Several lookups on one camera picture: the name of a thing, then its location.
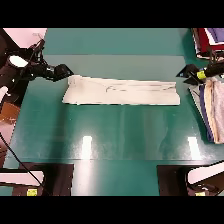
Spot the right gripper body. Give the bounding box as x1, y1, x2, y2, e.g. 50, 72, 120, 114
195, 67, 210, 81

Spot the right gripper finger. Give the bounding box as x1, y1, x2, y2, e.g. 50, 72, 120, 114
182, 76, 201, 85
176, 64, 200, 78

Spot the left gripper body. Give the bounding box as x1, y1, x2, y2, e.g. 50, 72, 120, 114
52, 63, 75, 83

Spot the white shirt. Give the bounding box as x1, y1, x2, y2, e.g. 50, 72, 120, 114
61, 74, 182, 107

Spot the beige garment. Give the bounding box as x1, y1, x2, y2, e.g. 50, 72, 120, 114
203, 79, 218, 144

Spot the red garment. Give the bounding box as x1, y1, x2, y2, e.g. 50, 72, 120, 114
193, 27, 216, 58

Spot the purple garment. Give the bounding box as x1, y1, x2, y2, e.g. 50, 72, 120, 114
207, 27, 224, 44

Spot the black cable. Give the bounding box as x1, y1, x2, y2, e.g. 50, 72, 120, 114
0, 132, 45, 197

